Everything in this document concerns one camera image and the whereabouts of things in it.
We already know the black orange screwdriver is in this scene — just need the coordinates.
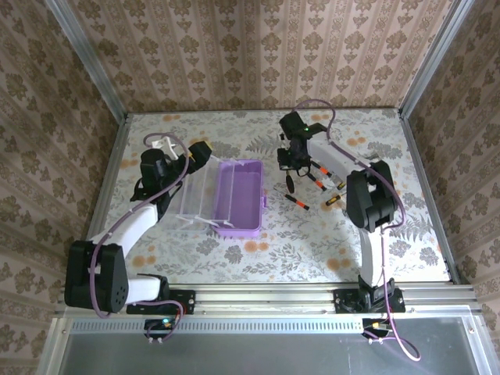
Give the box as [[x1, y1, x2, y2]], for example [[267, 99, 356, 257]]
[[306, 171, 328, 192], [318, 166, 339, 184], [272, 185, 310, 212]]

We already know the clear plastic box lid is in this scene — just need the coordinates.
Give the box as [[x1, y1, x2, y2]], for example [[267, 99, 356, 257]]
[[167, 154, 235, 235]]

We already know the purple plastic tool box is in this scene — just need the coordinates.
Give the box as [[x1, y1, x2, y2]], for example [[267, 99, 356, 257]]
[[212, 159, 269, 238]]

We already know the small circuit board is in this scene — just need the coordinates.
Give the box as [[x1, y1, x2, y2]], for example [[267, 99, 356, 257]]
[[144, 318, 177, 339], [362, 318, 394, 339]]

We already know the grey metal panel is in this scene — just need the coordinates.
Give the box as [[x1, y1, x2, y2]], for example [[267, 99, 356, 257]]
[[37, 316, 495, 375]]

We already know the aluminium side rail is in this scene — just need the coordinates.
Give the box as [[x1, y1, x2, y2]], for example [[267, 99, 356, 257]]
[[73, 112, 132, 292], [402, 112, 463, 284]]

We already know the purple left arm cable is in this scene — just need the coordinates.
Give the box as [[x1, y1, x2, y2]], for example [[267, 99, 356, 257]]
[[88, 132, 192, 341]]

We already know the aluminium frame post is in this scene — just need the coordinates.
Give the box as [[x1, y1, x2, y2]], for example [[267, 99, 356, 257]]
[[398, 0, 476, 118], [41, 0, 130, 118]]

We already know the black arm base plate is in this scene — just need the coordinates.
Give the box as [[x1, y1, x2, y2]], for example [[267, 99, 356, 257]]
[[333, 287, 408, 314], [125, 288, 197, 316]]

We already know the long aluminium mounting rail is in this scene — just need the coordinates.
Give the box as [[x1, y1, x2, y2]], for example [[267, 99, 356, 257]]
[[54, 284, 485, 316]]

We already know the slotted grey cable duct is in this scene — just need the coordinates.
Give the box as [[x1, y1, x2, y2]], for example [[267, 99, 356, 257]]
[[72, 318, 476, 334]]

